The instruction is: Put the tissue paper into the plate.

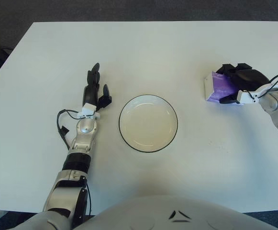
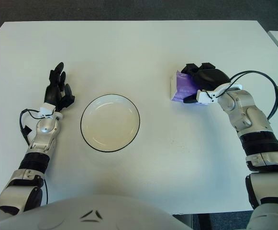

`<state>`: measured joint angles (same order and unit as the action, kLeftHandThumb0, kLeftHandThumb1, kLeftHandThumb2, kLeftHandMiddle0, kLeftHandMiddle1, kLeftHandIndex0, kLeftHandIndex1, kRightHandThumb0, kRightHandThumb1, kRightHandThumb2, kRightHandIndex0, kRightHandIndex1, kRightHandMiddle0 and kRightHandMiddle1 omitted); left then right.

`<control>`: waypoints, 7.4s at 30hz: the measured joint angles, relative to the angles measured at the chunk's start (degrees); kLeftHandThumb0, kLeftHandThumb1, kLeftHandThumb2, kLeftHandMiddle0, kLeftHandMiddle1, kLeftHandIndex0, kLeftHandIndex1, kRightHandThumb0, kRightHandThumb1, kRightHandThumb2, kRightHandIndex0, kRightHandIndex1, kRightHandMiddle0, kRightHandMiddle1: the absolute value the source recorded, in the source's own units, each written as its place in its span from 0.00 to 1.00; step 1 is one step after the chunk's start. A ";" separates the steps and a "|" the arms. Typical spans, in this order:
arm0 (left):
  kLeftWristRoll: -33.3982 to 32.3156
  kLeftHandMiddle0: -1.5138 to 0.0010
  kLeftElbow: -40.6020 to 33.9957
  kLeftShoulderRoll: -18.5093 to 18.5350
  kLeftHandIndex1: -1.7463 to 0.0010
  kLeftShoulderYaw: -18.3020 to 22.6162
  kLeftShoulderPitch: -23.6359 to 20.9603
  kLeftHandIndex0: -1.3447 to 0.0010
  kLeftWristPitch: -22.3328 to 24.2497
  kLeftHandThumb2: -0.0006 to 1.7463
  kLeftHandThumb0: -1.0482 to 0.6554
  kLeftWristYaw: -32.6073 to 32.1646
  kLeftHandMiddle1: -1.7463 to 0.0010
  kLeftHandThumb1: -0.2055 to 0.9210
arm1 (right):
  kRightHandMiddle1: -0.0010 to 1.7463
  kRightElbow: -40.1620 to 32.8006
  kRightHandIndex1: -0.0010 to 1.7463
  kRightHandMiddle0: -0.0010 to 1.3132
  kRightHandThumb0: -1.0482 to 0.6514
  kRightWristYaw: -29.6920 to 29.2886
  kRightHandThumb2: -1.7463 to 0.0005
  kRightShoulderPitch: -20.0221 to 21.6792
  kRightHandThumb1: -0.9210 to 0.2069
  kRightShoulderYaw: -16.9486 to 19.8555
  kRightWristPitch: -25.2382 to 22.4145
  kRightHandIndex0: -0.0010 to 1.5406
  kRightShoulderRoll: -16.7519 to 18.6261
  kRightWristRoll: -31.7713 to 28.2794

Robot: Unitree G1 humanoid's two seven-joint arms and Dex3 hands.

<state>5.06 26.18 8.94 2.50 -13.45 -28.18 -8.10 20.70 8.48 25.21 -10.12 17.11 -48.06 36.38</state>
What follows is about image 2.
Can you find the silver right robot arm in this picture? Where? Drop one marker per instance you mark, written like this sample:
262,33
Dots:
253,115

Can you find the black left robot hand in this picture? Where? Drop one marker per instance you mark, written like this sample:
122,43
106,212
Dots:
53,93

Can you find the grey robot torso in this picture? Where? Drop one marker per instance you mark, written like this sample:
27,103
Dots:
93,210

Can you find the white plate with black rim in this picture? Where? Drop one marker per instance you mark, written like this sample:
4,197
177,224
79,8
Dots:
110,124

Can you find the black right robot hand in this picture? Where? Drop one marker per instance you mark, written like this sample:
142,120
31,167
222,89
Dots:
210,77

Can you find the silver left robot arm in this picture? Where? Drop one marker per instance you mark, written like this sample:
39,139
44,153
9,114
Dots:
45,129

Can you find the purple tissue paper pack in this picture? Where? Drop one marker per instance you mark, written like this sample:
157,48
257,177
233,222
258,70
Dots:
183,86

